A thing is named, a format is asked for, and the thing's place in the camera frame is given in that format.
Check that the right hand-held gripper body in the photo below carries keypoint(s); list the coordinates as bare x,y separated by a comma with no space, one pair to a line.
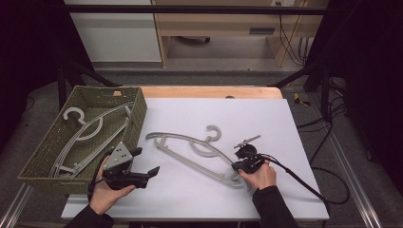
252,161

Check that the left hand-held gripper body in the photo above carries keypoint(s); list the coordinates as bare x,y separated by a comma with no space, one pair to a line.
122,171

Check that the green woven basket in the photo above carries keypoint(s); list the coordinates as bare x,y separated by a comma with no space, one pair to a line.
134,126

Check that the grey plastic clothes hanger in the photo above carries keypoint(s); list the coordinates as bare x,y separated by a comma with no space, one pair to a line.
172,135
67,113
125,109

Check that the person's right hand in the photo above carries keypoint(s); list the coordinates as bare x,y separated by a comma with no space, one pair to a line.
261,178

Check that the person's left hand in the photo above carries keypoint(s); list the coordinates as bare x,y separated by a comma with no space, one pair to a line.
107,196

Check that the white table sheet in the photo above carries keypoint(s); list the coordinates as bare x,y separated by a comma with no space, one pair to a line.
190,110

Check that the yellow and black clip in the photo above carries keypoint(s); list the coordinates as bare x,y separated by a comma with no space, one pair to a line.
299,99

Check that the black metal stand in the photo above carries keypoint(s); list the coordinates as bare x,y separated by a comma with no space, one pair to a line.
63,82
324,82

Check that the white cabinet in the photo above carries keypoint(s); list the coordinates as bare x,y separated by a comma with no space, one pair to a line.
117,34

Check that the light wooden desk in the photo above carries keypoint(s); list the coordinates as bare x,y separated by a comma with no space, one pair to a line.
221,30

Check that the dark curtain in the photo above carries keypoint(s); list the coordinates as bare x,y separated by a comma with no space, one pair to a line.
28,47
370,63

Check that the aluminium rail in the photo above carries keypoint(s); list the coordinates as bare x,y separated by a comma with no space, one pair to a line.
12,209
358,190

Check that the black horizontal frame bar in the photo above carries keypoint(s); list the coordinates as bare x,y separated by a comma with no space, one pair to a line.
196,9

